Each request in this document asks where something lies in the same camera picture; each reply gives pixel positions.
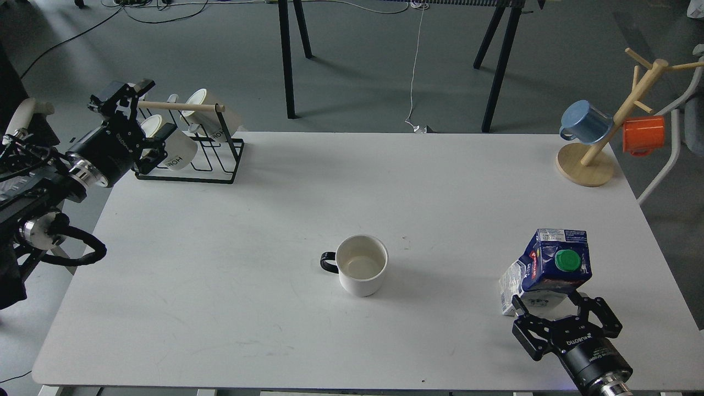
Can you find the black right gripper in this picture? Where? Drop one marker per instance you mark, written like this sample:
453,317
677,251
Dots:
584,349

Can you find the white mug on rack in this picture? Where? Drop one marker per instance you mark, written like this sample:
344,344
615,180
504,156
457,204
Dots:
180,148
209,119

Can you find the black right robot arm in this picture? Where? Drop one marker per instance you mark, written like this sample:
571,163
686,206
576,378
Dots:
581,342

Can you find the white mug rear on rack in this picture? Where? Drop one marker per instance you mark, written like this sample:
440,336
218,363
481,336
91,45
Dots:
209,119

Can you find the blue metal mug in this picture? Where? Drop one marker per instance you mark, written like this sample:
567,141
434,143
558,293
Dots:
584,122

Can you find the wooden mug tree stand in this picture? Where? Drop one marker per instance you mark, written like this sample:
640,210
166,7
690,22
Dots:
587,165

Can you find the blue white milk carton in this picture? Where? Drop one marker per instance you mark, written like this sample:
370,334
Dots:
555,263

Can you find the grey white office chair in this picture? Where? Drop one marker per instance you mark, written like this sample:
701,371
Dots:
686,128

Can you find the white mug front on rack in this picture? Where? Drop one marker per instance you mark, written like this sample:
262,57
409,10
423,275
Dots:
180,148

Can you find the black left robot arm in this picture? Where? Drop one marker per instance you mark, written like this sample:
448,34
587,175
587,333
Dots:
37,179

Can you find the black table leg right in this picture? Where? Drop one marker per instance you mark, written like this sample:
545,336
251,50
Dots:
516,9

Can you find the white chair at left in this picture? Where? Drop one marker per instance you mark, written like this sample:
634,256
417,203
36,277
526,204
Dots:
29,123

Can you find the white mug black handle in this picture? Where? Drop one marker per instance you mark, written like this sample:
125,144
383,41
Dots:
360,262

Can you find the orange mug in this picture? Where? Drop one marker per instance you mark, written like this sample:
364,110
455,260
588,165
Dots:
643,135

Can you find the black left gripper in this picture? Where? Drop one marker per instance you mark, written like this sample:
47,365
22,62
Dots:
106,154

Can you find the black wire mug rack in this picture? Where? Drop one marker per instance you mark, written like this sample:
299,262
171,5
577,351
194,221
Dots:
215,162

